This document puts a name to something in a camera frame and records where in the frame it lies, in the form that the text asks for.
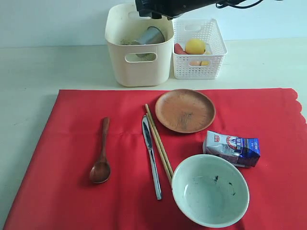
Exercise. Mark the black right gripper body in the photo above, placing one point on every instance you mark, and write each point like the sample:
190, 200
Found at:
156, 9

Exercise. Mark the stainless steel cup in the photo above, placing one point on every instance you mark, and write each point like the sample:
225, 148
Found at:
151, 36

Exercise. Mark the red salmon sushi piece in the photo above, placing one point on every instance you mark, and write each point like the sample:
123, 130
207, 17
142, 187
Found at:
178, 49

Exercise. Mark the yellow lemon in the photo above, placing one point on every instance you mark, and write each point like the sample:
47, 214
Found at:
195, 46

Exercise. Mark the orange cheese wedge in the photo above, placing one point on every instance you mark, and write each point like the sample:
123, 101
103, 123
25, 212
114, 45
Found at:
206, 62

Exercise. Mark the orange fried food piece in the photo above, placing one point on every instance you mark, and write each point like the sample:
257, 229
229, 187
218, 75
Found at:
195, 63

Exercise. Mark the cream plastic bin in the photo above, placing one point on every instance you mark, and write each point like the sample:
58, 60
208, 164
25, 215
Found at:
137, 65

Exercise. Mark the white lattice plastic basket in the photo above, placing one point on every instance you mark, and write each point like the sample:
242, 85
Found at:
208, 31

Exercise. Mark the brown wooden plate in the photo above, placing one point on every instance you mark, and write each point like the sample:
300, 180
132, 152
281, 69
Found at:
185, 111

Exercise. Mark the stainless steel table knife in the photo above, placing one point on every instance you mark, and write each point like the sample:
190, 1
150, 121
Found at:
149, 145

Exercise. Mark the left wooden chopstick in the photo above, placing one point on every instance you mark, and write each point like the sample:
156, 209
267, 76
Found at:
159, 148

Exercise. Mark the wooden chopstick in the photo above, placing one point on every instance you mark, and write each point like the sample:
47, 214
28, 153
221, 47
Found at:
159, 148
160, 141

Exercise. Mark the right wooden chopstick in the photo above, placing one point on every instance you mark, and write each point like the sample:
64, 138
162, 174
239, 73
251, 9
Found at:
160, 141

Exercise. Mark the blue white milk carton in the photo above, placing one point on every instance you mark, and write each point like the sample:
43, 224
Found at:
241, 152

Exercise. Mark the brown wooden spoon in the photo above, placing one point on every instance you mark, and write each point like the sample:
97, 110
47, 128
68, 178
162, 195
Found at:
101, 170

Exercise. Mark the pale green ceramic bowl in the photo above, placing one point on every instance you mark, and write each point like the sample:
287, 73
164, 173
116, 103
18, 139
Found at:
210, 191

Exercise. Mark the red tablecloth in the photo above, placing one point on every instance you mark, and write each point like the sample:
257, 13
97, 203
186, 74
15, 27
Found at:
57, 194

